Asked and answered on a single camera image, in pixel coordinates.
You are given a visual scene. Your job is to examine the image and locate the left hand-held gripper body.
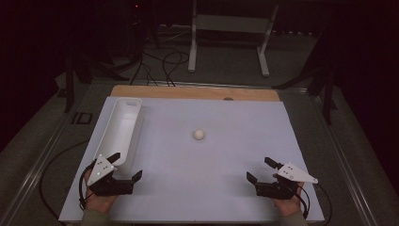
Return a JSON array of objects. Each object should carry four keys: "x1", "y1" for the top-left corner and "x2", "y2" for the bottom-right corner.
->
[{"x1": 87, "y1": 153, "x2": 135, "y2": 198}]

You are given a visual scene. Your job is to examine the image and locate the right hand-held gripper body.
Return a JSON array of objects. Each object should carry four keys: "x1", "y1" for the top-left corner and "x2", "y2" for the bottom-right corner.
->
[{"x1": 254, "y1": 161, "x2": 319, "y2": 201}]

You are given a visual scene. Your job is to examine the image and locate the person's left hand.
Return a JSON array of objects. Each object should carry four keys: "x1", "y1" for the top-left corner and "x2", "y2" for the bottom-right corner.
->
[{"x1": 82, "y1": 169, "x2": 119, "y2": 215}]

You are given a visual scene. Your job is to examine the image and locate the white metal stand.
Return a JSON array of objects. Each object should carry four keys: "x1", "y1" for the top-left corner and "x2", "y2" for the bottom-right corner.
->
[{"x1": 186, "y1": 0, "x2": 279, "y2": 78}]

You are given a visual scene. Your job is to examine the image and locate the aluminium floor rail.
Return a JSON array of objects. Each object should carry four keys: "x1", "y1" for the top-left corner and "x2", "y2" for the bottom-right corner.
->
[
  {"x1": 0, "y1": 82, "x2": 95, "y2": 226},
  {"x1": 309, "y1": 89, "x2": 382, "y2": 226}
]

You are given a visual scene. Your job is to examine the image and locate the wooden table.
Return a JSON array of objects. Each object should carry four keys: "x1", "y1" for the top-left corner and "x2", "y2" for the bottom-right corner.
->
[{"x1": 110, "y1": 84, "x2": 281, "y2": 103}]

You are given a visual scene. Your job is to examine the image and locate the black metal stand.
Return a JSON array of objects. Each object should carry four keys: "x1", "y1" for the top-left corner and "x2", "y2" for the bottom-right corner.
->
[
  {"x1": 63, "y1": 51, "x2": 130, "y2": 114},
  {"x1": 272, "y1": 60, "x2": 339, "y2": 126}
]

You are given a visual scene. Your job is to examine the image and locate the thin black floor cable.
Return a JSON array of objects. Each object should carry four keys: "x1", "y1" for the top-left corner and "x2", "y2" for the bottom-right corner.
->
[{"x1": 314, "y1": 183, "x2": 333, "y2": 226}]

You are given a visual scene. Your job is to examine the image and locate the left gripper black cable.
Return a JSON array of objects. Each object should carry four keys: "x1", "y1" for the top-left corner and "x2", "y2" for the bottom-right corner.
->
[{"x1": 77, "y1": 159, "x2": 97, "y2": 211}]

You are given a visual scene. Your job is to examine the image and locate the tangled black floor cables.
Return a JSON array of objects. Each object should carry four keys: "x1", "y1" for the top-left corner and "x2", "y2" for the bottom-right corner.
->
[{"x1": 129, "y1": 49, "x2": 190, "y2": 88}]

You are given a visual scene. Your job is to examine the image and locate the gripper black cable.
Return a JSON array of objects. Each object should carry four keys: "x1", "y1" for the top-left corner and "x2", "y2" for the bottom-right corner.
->
[
  {"x1": 294, "y1": 183, "x2": 311, "y2": 220},
  {"x1": 77, "y1": 159, "x2": 97, "y2": 211}
]

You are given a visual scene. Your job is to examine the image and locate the long white plastic bin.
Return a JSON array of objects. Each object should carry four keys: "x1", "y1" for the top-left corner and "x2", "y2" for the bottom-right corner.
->
[{"x1": 93, "y1": 97, "x2": 146, "y2": 176}]

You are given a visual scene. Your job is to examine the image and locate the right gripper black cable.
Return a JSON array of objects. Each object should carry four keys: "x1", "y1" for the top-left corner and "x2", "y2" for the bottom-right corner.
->
[{"x1": 294, "y1": 183, "x2": 311, "y2": 220}]

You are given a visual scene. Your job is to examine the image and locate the person's right hand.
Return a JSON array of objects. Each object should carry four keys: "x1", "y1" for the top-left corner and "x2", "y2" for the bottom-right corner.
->
[{"x1": 272, "y1": 173, "x2": 306, "y2": 218}]

